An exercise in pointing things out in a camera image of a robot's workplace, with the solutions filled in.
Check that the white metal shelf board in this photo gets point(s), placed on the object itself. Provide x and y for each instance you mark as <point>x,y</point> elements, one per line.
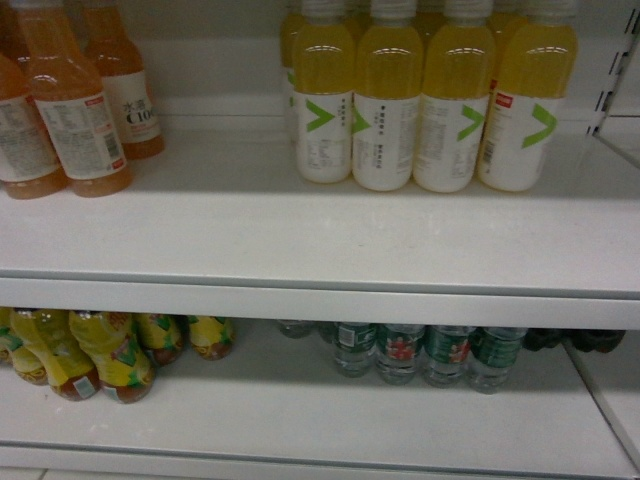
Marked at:
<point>277,409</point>

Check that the upper white shelf board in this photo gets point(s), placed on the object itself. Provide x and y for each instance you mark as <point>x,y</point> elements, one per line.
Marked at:
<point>222,223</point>

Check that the orange juice bottle left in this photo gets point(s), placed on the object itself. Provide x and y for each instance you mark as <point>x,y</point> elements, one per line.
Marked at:
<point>30,167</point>

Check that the water bottle right back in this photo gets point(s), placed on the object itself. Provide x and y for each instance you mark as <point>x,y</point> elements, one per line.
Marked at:
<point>494,351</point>

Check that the water bottle centre back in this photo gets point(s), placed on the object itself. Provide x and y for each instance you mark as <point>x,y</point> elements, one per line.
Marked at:
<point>446,350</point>

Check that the water bottle barcode label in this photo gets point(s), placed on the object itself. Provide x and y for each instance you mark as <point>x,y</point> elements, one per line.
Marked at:
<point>398,348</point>

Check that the water bottle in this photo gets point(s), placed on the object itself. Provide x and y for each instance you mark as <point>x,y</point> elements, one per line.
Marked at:
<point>494,351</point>
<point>446,350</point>
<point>354,348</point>

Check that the yellow drink bottle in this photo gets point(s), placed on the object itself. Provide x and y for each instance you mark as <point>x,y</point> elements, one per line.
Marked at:
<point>324,62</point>
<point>534,72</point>
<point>454,97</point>
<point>389,62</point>

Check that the lemon tea bottle left edge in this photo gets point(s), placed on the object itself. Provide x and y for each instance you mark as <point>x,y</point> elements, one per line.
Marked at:
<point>46,333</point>

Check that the orange juice bottle C100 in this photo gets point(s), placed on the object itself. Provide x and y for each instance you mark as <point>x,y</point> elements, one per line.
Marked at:
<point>123,75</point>

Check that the orange juice bottle front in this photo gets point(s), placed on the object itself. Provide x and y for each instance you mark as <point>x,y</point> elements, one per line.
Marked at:
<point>69,95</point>

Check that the water bottle far left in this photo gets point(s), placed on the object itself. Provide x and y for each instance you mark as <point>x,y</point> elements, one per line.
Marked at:
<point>354,348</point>

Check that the yellow lemon tea bottle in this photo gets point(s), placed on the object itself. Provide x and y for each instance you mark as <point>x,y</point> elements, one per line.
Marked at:
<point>110,339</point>

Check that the cola bottle red label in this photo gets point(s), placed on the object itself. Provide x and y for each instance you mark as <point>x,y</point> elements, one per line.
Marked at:
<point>584,340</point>

